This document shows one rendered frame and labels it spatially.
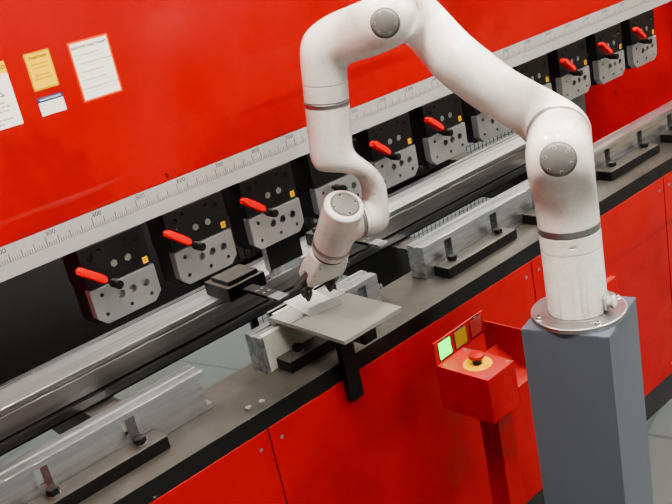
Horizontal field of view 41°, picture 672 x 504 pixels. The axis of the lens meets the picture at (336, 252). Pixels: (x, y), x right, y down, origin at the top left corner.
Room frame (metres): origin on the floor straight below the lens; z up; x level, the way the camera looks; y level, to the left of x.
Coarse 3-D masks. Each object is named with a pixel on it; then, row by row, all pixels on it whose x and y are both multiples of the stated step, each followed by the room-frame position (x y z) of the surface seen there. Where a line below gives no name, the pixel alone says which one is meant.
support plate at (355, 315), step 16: (352, 304) 1.90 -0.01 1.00; (368, 304) 1.88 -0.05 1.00; (384, 304) 1.87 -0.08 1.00; (272, 320) 1.92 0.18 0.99; (288, 320) 1.89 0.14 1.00; (304, 320) 1.87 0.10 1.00; (320, 320) 1.85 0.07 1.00; (336, 320) 1.83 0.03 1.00; (352, 320) 1.82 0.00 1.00; (368, 320) 1.80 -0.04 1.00; (384, 320) 1.80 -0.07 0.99; (320, 336) 1.79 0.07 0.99; (336, 336) 1.75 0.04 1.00; (352, 336) 1.74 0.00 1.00
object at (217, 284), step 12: (240, 264) 2.23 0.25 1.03; (216, 276) 2.18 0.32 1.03; (228, 276) 2.16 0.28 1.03; (240, 276) 2.15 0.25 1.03; (252, 276) 2.16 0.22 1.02; (264, 276) 2.18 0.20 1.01; (216, 288) 2.15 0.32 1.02; (228, 288) 2.11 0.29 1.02; (240, 288) 2.13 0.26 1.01; (252, 288) 2.12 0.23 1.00; (264, 288) 2.10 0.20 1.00; (228, 300) 2.11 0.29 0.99; (276, 300) 2.02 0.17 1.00
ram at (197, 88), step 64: (0, 0) 1.67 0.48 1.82; (64, 0) 1.74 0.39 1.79; (128, 0) 1.82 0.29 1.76; (192, 0) 1.91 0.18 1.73; (256, 0) 2.00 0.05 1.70; (320, 0) 2.11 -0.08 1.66; (448, 0) 2.38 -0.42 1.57; (512, 0) 2.54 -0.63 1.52; (576, 0) 2.72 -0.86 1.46; (64, 64) 1.72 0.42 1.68; (128, 64) 1.79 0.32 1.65; (192, 64) 1.88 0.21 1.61; (256, 64) 1.98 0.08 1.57; (384, 64) 2.21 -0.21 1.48; (512, 64) 2.52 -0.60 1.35; (64, 128) 1.69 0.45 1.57; (128, 128) 1.77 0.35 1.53; (192, 128) 1.86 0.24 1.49; (256, 128) 1.96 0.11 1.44; (0, 192) 1.60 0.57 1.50; (64, 192) 1.67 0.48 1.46; (128, 192) 1.75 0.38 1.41; (192, 192) 1.83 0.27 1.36
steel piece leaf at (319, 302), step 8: (312, 296) 1.99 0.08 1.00; (320, 296) 1.98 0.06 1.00; (336, 296) 1.92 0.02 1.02; (296, 304) 1.97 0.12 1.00; (304, 304) 1.96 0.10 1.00; (312, 304) 1.95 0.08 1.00; (320, 304) 1.90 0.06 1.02; (328, 304) 1.91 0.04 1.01; (336, 304) 1.92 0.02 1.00; (304, 312) 1.91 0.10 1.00; (312, 312) 1.89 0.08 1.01
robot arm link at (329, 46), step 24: (384, 0) 1.61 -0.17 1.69; (408, 0) 1.63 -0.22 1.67; (336, 24) 1.70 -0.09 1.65; (360, 24) 1.63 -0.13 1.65; (384, 24) 1.60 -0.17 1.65; (408, 24) 1.61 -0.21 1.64; (312, 48) 1.72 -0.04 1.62; (336, 48) 1.70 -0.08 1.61; (360, 48) 1.66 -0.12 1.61; (384, 48) 1.62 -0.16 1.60; (312, 72) 1.73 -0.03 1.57; (336, 72) 1.72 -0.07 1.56; (312, 96) 1.73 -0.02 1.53; (336, 96) 1.72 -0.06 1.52
